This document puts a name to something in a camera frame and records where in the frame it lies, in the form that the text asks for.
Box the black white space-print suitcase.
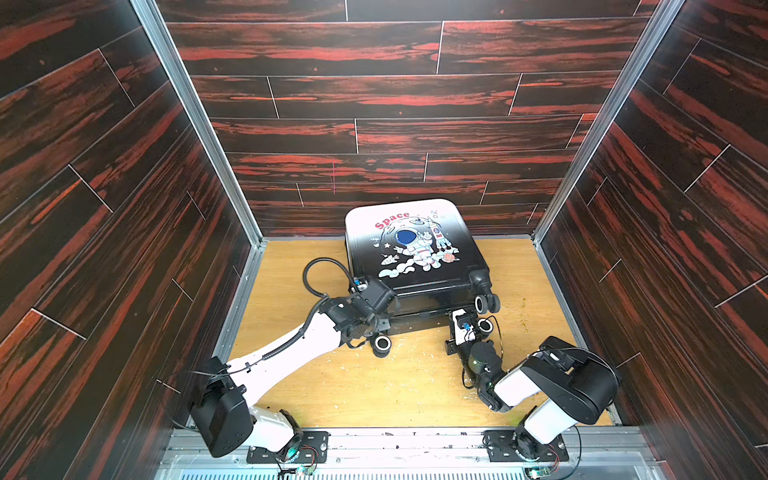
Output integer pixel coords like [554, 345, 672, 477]
[345, 199, 501, 358]

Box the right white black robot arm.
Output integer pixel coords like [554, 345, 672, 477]
[446, 309, 622, 461]

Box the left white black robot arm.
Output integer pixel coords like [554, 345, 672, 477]
[189, 257, 396, 462]

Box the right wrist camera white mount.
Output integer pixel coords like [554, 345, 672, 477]
[451, 309, 478, 345]

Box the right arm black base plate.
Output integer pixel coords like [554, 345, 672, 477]
[482, 429, 569, 463]

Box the front aluminium rail frame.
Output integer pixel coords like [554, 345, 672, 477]
[155, 427, 669, 479]

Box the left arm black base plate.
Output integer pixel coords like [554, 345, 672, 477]
[246, 430, 330, 466]

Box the left aluminium corner post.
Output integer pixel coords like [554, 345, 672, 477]
[130, 0, 265, 246]

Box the aluminium corner post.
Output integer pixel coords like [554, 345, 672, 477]
[130, 0, 265, 246]
[532, 0, 686, 244]

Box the right aluminium corner post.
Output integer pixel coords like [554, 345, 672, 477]
[532, 0, 686, 244]

